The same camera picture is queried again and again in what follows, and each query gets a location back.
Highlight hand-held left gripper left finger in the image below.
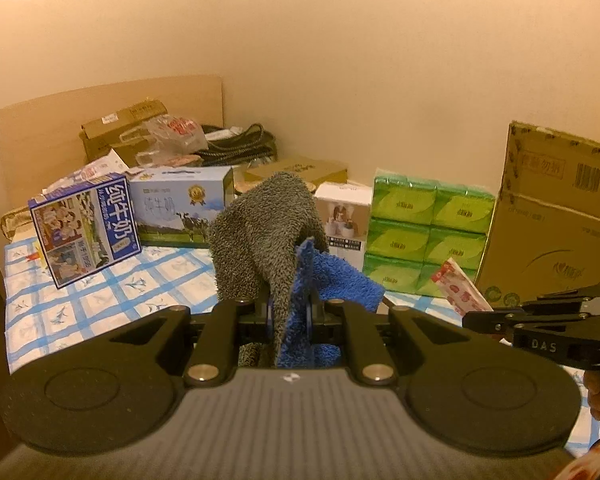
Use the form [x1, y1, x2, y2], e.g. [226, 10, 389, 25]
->
[110, 298, 274, 389]

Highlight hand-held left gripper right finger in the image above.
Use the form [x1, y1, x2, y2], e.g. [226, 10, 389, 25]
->
[305, 297, 462, 387]

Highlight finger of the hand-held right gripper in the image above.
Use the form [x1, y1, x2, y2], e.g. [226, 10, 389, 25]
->
[462, 307, 595, 337]
[521, 282, 600, 314]

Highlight red white packet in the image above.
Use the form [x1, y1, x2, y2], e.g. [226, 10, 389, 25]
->
[430, 257, 495, 317]

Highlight blue towel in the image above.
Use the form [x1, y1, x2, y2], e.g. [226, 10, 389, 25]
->
[275, 239, 385, 370]

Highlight grey towel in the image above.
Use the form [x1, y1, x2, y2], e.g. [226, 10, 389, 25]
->
[207, 171, 331, 368]

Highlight large flat cardboard box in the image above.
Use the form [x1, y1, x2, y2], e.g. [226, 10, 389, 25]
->
[472, 120, 600, 311]

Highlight blue checkered bed sheet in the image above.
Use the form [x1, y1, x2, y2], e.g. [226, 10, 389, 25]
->
[4, 237, 596, 456]

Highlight white product box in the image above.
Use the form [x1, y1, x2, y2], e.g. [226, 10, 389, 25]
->
[312, 182, 373, 268]

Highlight green tissue packs bundle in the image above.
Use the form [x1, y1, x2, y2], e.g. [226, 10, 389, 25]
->
[364, 169, 497, 297]

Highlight blue cow milk carton box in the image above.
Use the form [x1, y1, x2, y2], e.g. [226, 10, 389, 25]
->
[129, 166, 235, 248]

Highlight gold hexagonal gift box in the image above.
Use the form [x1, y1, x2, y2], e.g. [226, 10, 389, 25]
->
[242, 160, 350, 196]

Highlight blue illustrated milk carton box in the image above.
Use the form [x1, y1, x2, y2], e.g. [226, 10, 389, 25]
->
[27, 172, 143, 289]

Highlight clear plastic bag red print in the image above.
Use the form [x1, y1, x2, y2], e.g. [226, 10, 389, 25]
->
[120, 114, 210, 167]

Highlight white printed papers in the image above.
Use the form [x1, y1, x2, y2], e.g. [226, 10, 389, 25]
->
[42, 155, 131, 196]

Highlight open brown cardboard box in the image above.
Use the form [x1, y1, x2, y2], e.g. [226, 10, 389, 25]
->
[79, 100, 171, 166]

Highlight beige woven bag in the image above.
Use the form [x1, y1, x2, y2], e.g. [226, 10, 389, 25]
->
[0, 205, 36, 238]

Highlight wooden headboard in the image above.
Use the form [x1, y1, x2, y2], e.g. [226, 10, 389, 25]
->
[0, 75, 225, 241]

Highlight black bag with rope handles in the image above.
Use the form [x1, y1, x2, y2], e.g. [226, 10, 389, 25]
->
[192, 122, 277, 167]

